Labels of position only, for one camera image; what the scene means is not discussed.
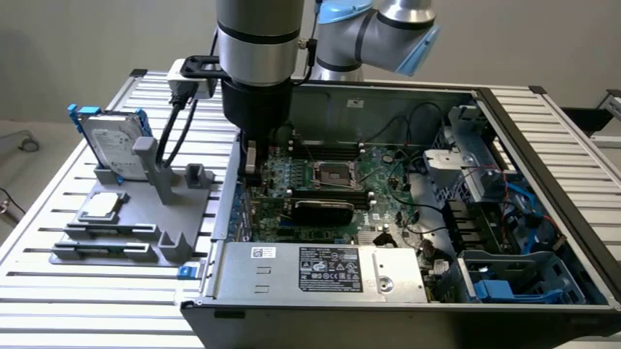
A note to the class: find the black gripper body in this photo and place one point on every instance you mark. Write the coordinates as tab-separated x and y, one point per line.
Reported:
256	105

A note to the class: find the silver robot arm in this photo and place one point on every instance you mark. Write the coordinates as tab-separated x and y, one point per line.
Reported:
256	43

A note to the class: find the black RAM slot bank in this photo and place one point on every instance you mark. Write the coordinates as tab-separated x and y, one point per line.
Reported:
324	148
330	194

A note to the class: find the CPU socket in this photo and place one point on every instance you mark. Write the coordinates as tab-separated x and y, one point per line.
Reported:
336	175

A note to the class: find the black heatsink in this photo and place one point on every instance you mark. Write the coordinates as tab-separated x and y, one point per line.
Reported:
322	212

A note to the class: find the grey parts rack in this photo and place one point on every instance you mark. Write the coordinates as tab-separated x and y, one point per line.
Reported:
140	218

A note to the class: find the green motherboard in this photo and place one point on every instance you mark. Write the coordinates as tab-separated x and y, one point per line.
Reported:
383	189

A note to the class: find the hard disk with blue carrier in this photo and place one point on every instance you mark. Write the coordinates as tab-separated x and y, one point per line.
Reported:
112	145

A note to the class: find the silver chipset heatsink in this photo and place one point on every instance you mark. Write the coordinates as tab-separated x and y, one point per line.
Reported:
371	238

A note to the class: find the small blue clip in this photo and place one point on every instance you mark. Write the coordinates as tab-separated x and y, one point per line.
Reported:
187	272

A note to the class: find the silver power supply unit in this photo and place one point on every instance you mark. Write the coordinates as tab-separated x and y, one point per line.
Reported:
319	270

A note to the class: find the silver CPU chip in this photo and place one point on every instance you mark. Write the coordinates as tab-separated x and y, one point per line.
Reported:
99	206

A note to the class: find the grey caster wheel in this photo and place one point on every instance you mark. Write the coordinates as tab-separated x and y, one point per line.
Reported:
28	142

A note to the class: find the silver metal drive cage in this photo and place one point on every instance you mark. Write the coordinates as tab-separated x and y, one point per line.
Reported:
477	145

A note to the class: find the black open PC case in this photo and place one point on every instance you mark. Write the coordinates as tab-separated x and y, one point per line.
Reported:
533	218

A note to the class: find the blue bay latch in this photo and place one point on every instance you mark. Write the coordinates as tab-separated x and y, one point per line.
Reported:
491	291

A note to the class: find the grey disk bay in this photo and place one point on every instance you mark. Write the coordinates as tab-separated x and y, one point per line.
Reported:
523	272

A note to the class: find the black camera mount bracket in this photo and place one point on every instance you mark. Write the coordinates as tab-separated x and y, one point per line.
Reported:
203	71

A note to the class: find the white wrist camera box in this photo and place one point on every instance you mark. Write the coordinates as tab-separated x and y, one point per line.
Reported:
187	84

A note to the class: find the aluminium side table frame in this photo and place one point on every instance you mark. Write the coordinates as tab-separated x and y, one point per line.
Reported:
609	109

